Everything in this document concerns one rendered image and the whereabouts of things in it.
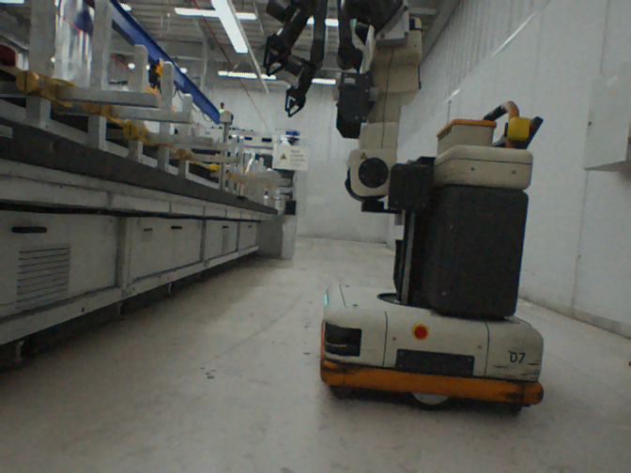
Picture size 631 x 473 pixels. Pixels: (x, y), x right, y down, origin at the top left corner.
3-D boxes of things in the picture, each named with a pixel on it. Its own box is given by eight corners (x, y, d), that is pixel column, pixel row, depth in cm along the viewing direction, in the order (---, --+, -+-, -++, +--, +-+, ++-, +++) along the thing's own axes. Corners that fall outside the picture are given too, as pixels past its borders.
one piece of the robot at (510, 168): (457, 319, 178) (478, 128, 173) (517, 361, 123) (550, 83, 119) (381, 312, 178) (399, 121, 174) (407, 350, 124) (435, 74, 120)
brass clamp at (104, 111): (122, 124, 131) (123, 108, 131) (99, 113, 118) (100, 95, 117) (103, 123, 131) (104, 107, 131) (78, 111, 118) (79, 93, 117)
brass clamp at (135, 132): (154, 145, 156) (155, 132, 156) (138, 139, 143) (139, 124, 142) (138, 144, 156) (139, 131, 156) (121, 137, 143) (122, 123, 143)
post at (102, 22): (103, 162, 125) (113, 3, 122) (98, 161, 121) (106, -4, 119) (92, 161, 125) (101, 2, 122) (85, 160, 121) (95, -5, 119)
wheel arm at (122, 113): (192, 128, 127) (193, 114, 127) (189, 125, 124) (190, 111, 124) (56, 116, 128) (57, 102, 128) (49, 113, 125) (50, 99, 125)
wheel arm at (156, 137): (214, 149, 152) (214, 138, 152) (211, 147, 149) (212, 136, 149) (100, 140, 153) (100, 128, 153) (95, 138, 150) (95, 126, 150)
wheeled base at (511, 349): (469, 348, 183) (474, 293, 181) (546, 414, 119) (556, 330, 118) (319, 333, 184) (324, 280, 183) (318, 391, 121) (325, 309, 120)
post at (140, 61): (140, 181, 150) (148, 48, 147) (136, 179, 146) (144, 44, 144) (130, 180, 150) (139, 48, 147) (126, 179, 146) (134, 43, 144)
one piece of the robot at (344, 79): (369, 141, 162) (375, 85, 160) (378, 123, 134) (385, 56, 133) (330, 137, 162) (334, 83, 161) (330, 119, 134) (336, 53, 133)
